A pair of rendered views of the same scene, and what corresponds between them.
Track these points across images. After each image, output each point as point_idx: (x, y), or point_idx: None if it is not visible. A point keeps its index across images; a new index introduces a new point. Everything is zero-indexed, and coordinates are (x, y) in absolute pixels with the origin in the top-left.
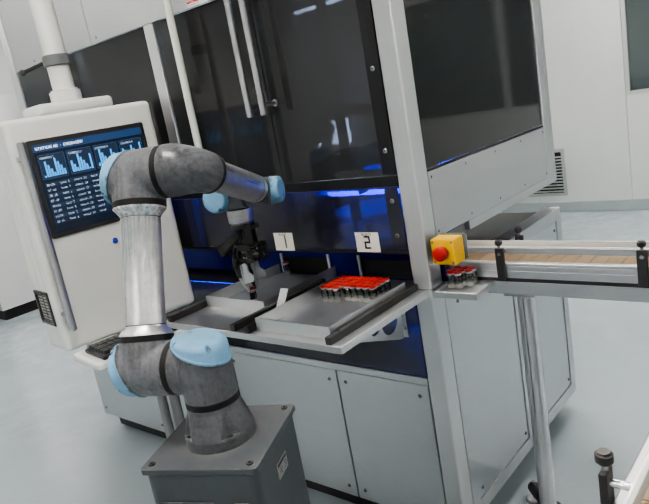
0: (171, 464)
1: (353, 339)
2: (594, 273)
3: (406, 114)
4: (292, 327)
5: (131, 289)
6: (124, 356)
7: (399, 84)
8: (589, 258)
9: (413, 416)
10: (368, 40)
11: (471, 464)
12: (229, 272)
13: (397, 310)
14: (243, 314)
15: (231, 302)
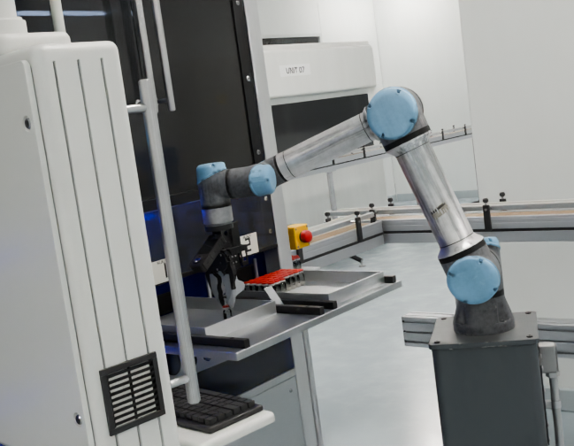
0: (529, 331)
1: None
2: (340, 240)
3: (272, 119)
4: (358, 286)
5: (458, 202)
6: (489, 256)
7: (268, 94)
8: (319, 237)
9: (287, 418)
10: (244, 54)
11: None
12: None
13: None
14: (267, 320)
15: (239, 319)
